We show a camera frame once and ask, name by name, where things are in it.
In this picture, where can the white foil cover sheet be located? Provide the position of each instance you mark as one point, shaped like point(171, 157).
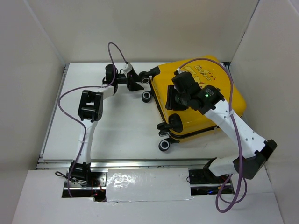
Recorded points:
point(148, 185)

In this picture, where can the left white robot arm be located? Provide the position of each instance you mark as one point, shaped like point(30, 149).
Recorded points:
point(90, 112)

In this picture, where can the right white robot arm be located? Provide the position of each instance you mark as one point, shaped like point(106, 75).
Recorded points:
point(229, 130)

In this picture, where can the aluminium front rail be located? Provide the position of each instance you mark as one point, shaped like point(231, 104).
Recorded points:
point(118, 164)

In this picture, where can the yellow suitcase with grey lining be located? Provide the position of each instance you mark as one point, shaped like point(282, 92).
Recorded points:
point(178, 126)

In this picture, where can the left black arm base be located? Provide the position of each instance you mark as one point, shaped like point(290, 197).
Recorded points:
point(95, 189)

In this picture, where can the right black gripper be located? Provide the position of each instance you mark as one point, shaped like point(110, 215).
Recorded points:
point(170, 103)

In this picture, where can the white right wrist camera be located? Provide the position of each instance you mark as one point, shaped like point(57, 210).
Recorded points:
point(181, 70)

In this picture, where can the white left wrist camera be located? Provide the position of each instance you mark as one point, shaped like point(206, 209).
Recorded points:
point(127, 68)

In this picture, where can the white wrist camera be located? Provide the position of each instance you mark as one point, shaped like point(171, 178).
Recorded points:
point(181, 70)
point(127, 68)

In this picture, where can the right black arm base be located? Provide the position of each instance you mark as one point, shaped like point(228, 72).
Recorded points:
point(201, 180)

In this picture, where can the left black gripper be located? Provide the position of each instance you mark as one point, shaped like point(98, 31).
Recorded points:
point(131, 81)

